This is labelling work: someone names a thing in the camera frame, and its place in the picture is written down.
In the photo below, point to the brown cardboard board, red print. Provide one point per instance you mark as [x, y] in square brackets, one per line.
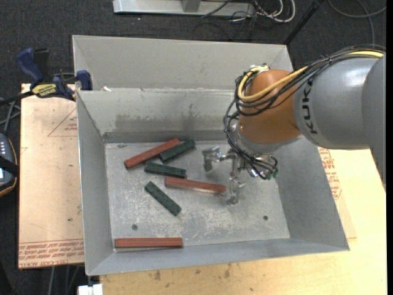
[49, 171]

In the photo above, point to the dark green flat block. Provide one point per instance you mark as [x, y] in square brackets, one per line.
[177, 150]
[162, 198]
[165, 169]

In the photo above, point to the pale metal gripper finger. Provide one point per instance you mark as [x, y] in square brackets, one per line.
[235, 190]
[210, 158]

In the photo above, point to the grey metal bin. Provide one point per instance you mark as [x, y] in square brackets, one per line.
[215, 220]

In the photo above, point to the red-brown flat block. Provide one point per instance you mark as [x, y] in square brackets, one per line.
[149, 242]
[151, 153]
[193, 185]

